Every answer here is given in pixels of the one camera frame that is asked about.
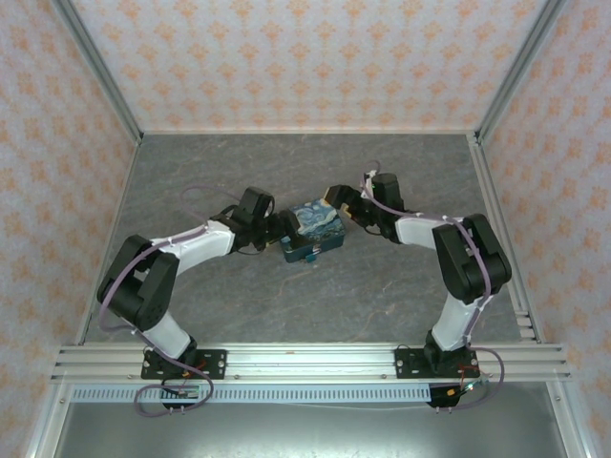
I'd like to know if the aluminium table side rail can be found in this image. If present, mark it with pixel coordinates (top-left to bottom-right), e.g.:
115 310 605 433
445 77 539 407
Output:
467 133 545 344

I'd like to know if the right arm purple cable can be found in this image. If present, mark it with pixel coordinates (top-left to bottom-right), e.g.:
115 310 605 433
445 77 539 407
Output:
360 169 506 411

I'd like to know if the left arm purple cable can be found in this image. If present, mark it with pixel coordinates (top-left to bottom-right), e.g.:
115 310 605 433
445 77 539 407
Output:
97 184 249 417

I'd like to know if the grey sheet metal panel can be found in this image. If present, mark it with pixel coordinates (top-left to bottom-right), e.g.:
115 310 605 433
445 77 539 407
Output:
52 403 574 458

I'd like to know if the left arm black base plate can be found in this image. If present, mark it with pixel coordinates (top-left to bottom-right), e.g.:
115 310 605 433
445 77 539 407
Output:
140 349 228 381

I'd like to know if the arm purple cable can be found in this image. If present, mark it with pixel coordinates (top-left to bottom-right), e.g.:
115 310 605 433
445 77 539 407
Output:
97 184 249 417
360 169 506 411

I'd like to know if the wide aluminium mounting rail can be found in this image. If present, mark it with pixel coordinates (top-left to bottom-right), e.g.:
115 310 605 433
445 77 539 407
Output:
50 343 572 383

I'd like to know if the aluminium frame post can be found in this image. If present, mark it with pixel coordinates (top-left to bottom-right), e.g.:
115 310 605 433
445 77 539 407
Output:
50 0 144 144
543 381 600 458
23 381 73 458
474 0 567 144

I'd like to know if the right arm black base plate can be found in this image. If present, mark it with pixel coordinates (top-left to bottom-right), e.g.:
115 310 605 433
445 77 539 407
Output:
394 346 481 381

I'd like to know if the slotted grey cable duct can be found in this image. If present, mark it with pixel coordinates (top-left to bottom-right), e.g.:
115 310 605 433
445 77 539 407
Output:
71 385 433 405

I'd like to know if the starry night painted tin box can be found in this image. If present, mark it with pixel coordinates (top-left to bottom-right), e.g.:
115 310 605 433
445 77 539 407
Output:
280 199 348 265

